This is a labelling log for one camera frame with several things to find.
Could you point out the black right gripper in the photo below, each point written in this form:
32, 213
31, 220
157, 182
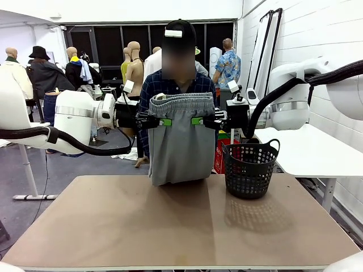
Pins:
238, 114

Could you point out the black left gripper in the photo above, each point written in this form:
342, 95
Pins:
126, 114

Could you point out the grey training pants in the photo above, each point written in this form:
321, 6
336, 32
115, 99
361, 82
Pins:
181, 147

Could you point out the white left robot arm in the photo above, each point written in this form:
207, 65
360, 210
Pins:
73, 113

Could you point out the person's right hand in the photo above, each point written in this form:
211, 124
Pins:
160, 96

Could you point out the grey cabinet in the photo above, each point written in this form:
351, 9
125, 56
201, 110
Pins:
224, 97

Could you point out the person in navy plaid shirt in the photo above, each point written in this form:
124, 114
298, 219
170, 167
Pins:
170, 85

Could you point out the red shopping bag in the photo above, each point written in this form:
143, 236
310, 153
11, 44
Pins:
219, 161

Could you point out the white cloth on floor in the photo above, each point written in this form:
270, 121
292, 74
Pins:
127, 155

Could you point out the bare beige mannequin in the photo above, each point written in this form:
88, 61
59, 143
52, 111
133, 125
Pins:
135, 73

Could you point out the mannequin in white shirt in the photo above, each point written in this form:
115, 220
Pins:
151, 63

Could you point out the man in floral shirt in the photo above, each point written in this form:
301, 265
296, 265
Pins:
228, 68

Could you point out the white cylindrical appliance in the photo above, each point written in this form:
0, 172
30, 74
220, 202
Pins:
215, 59

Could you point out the white stool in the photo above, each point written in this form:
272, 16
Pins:
107, 90

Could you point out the mannequin in yellow-green top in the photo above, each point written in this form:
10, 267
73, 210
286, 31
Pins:
124, 69

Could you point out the green hat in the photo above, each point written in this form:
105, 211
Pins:
197, 51

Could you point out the black perforated plastic basket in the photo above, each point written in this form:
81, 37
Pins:
246, 181

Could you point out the grey hanging jacket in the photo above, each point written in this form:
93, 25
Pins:
86, 90

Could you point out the black cap with white label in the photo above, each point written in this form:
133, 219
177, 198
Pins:
184, 28

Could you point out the black framed leaning panels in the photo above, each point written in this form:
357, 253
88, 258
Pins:
266, 56

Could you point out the mannequin with yellow scarf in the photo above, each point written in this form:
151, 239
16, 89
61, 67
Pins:
75, 66

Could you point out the blue jeans mannequin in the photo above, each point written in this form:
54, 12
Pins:
49, 110

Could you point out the white side table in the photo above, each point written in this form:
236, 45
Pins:
312, 153

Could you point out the figure with black hat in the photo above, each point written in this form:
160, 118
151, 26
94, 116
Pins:
46, 73

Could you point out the mannequin in white jacket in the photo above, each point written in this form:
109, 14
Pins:
14, 73

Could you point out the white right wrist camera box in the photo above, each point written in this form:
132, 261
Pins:
233, 86

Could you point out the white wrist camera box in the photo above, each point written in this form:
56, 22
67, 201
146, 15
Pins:
233, 86
128, 86

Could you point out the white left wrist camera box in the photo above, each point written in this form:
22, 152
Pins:
128, 86

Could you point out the white desk frame leg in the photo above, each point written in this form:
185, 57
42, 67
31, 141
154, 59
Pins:
31, 181

